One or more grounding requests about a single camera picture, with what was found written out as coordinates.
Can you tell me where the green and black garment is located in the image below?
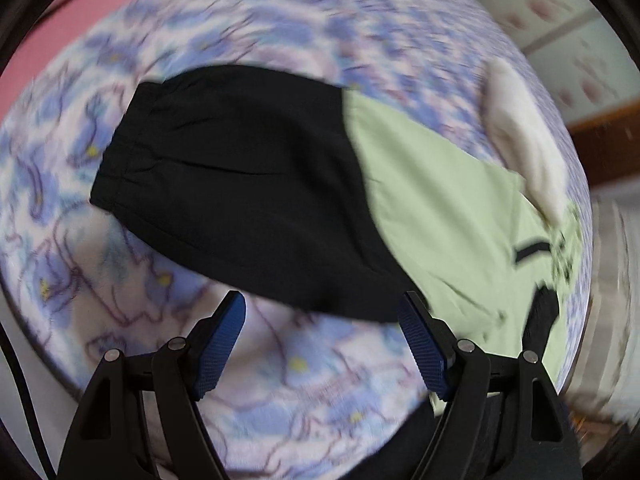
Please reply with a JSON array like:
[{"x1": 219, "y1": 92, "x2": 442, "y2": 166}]
[{"x1": 90, "y1": 65, "x2": 586, "y2": 480}]

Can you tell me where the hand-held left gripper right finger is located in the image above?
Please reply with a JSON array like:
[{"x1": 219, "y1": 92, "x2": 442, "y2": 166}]
[{"x1": 397, "y1": 290, "x2": 583, "y2": 480}]

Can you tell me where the purple cat print blanket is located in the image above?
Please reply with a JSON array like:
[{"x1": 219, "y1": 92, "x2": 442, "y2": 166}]
[{"x1": 0, "y1": 0, "x2": 593, "y2": 480}]

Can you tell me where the floral panel wardrobe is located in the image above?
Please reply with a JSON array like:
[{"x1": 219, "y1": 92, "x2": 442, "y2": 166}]
[{"x1": 450, "y1": 0, "x2": 640, "y2": 188}]

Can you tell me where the white garment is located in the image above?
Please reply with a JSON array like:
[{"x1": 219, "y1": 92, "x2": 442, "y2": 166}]
[{"x1": 482, "y1": 57, "x2": 568, "y2": 223}]

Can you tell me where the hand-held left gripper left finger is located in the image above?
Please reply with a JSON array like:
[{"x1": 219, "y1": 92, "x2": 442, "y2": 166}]
[{"x1": 59, "y1": 291, "x2": 248, "y2": 480}]

